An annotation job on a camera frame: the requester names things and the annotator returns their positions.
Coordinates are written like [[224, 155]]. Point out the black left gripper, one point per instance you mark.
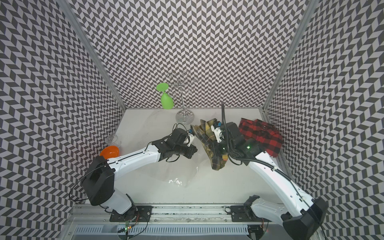
[[192, 150]]

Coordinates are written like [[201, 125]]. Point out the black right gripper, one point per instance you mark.
[[216, 149]]

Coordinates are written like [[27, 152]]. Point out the yellow plaid shirt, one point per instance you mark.
[[210, 135]]

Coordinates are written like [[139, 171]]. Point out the clear plastic vacuum bag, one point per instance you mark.
[[137, 128]]

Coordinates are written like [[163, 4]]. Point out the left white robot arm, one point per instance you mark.
[[101, 175]]

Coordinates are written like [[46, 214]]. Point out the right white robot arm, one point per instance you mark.
[[300, 214]]

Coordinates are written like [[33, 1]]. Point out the red plaid folded shirt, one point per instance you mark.
[[266, 134]]

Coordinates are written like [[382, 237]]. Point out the metal glass holder stand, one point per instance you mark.
[[182, 84]]

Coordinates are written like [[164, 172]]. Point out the green plastic wine glass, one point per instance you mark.
[[166, 101]]

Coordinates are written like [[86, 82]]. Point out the clear plastic cup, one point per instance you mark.
[[113, 140]]

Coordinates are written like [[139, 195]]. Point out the orange plastic bowl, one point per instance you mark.
[[110, 152]]

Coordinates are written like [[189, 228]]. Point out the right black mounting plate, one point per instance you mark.
[[238, 214]]

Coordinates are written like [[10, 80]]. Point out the black mounting plate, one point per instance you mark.
[[238, 214], [134, 214]]

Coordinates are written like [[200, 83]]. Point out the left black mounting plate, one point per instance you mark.
[[134, 214]]

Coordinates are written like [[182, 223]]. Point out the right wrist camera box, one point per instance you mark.
[[216, 129]]

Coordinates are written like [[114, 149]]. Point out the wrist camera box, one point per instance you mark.
[[189, 139], [216, 129]]

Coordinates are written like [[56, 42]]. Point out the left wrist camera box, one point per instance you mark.
[[189, 139]]

